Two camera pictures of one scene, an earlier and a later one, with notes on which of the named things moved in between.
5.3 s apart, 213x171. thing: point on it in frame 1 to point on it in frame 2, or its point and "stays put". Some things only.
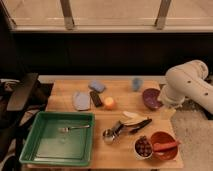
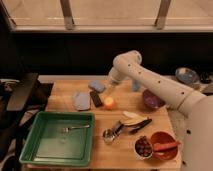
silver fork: [65, 129] stays put
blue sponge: [97, 86] stays put
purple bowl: [150, 98] stays put
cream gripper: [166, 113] to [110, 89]
